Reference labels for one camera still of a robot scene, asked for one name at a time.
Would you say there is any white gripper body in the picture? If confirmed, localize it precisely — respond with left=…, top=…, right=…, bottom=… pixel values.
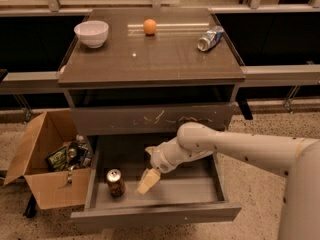
left=150, top=138, right=187, bottom=173

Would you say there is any dark can in box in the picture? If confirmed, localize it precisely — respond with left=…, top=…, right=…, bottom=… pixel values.
left=66, top=142, right=78, bottom=164

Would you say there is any orange soda can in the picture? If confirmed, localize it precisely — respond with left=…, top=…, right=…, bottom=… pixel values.
left=106, top=169, right=125, bottom=198

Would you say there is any grey drawer cabinet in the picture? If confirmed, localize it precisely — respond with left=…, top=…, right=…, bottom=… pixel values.
left=57, top=7, right=247, bottom=232

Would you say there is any white bowl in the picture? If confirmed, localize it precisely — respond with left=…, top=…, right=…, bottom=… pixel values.
left=74, top=20, right=109, bottom=48

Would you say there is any orange fruit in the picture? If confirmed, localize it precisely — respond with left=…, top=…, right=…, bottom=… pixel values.
left=143, top=19, right=156, bottom=35

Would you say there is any open grey middle drawer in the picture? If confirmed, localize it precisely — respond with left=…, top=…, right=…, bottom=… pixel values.
left=71, top=134, right=241, bottom=232

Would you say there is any cardboard box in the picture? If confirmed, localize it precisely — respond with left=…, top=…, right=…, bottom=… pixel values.
left=4, top=110, right=91, bottom=209

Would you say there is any blue silver crushed can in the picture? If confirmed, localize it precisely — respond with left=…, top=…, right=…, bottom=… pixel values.
left=197, top=26, right=224, bottom=52

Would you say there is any green snack bag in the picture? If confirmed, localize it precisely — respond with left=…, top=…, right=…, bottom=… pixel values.
left=46, top=146, right=67, bottom=172

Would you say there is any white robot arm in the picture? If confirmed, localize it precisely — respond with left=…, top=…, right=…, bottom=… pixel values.
left=137, top=122, right=320, bottom=240

